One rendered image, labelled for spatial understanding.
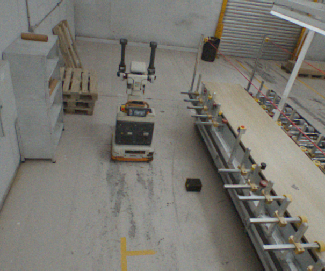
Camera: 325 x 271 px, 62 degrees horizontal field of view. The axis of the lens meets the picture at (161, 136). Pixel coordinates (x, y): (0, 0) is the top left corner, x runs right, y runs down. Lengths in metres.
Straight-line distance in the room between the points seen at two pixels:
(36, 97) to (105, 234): 1.83
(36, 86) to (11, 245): 1.77
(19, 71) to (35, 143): 1.01
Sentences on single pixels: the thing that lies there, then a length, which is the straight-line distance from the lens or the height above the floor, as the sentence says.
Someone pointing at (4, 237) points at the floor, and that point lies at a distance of 3.46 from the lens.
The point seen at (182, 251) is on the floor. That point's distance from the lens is 3.27.
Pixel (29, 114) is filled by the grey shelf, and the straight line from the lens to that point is 3.83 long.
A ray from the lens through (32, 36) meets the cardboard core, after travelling 3.98.
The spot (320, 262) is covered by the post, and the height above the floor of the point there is 1.09.
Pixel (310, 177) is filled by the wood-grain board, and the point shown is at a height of 0.90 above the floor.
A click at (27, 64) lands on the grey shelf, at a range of 3.54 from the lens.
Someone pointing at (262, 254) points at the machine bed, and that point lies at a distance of 3.36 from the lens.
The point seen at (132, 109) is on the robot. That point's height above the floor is 0.92.
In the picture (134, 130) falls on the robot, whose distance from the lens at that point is 3.92.
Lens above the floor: 2.65
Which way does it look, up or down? 33 degrees down
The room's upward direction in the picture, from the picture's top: 9 degrees clockwise
